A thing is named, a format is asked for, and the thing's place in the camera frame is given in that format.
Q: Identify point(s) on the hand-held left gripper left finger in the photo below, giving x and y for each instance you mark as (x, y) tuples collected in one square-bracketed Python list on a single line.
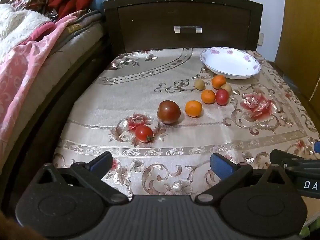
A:
[(101, 163)]

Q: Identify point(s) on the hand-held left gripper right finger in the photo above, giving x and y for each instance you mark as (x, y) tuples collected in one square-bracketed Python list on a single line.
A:
[(221, 165)]

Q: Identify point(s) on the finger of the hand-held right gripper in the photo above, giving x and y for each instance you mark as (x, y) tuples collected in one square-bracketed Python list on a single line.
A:
[(317, 147), (290, 158)]

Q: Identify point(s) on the small round red tomato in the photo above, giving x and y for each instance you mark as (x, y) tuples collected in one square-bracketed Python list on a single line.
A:
[(143, 133)]

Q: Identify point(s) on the orange mandarin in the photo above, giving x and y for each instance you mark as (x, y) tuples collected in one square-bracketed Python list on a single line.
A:
[(218, 81), (193, 108), (208, 96)]

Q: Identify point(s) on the oblong red tomato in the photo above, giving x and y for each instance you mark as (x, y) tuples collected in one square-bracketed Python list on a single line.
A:
[(222, 97)]

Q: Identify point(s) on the large dark red tomato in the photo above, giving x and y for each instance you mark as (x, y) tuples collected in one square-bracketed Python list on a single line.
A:
[(169, 111)]

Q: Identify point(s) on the tan longan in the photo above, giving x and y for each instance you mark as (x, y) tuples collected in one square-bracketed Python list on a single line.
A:
[(200, 84), (228, 87)]

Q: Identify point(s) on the white floral bowl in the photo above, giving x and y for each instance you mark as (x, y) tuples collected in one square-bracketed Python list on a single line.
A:
[(230, 62)]

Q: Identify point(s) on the beige floral tablecloth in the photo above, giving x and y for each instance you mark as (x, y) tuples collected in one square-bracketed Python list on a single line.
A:
[(125, 92)]

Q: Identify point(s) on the yellow wooden wardrobe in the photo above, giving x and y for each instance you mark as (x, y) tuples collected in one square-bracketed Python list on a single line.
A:
[(300, 30)]

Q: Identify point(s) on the beige mattress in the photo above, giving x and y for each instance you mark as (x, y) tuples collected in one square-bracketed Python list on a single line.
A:
[(75, 47)]

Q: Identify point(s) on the pink floral blanket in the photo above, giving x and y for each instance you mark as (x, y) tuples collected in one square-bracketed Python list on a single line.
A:
[(20, 67)]

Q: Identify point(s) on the brown striped blanket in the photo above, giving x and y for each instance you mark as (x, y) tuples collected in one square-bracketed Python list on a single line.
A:
[(85, 21)]

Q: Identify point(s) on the dark wooden nightstand drawer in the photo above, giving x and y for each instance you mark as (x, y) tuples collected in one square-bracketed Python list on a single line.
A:
[(150, 25)]

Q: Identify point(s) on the white fleece blanket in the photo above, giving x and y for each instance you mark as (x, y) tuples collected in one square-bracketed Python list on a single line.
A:
[(15, 25)]

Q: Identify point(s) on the dark wooden bed frame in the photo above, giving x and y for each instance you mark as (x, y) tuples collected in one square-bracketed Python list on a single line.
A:
[(50, 110)]

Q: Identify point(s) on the white wall socket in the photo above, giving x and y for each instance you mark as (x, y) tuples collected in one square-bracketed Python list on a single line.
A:
[(261, 39)]

